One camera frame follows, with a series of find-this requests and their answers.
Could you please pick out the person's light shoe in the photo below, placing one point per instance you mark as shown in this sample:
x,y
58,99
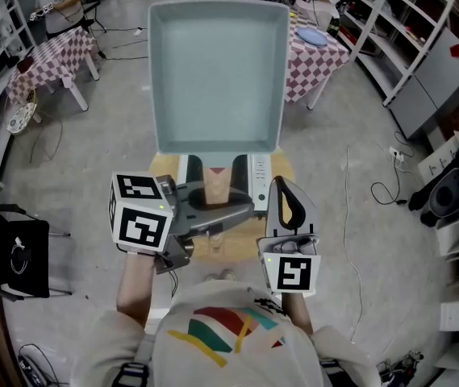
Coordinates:
x,y
222,275

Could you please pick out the white cardboard box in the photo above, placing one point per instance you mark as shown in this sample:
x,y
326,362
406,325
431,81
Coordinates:
x,y
441,163

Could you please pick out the grey metal cabinet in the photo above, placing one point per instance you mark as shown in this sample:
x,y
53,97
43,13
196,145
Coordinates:
x,y
439,83

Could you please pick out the blue plate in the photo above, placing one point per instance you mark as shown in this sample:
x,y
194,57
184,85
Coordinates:
x,y
312,37

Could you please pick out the black folding chair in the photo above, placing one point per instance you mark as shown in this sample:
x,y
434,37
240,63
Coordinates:
x,y
11,252

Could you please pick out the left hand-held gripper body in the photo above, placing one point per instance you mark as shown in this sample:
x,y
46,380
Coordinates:
x,y
140,216

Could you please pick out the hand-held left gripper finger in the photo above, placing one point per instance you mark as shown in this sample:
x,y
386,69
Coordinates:
x,y
242,198
213,218

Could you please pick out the grey square frying pan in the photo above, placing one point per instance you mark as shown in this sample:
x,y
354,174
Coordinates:
x,y
217,75

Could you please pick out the person's right forearm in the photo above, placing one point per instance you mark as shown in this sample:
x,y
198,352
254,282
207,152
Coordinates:
x,y
298,313

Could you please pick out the clear glass cup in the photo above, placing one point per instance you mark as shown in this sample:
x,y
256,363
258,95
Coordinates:
x,y
216,245

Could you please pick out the checkered cloth table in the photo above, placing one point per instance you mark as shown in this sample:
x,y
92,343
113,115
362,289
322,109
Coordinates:
x,y
51,61
314,65

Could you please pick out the black floor gadget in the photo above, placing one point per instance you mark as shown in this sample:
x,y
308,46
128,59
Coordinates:
x,y
404,365

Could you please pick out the dark bowl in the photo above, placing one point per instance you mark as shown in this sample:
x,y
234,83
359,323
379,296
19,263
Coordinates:
x,y
25,65

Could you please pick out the white induction stove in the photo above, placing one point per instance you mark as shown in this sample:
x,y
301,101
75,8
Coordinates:
x,y
260,176

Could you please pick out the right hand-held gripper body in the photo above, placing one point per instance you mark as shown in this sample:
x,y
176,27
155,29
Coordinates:
x,y
291,270

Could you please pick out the red sticker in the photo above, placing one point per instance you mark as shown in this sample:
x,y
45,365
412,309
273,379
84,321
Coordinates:
x,y
456,51

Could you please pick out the person's cream printed shirt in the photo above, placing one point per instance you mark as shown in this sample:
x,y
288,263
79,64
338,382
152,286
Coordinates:
x,y
229,337

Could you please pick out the round wooden table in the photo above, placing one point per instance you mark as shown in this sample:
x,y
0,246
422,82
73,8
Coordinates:
x,y
237,244

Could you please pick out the white open shelf rack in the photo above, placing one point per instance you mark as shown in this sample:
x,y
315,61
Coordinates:
x,y
394,18

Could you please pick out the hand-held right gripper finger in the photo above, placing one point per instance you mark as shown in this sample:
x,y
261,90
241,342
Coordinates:
x,y
309,212
273,212

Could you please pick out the white power strip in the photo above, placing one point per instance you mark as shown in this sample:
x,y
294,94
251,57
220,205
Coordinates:
x,y
396,155

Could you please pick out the person's left forearm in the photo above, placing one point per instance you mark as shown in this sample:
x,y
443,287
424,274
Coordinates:
x,y
134,292

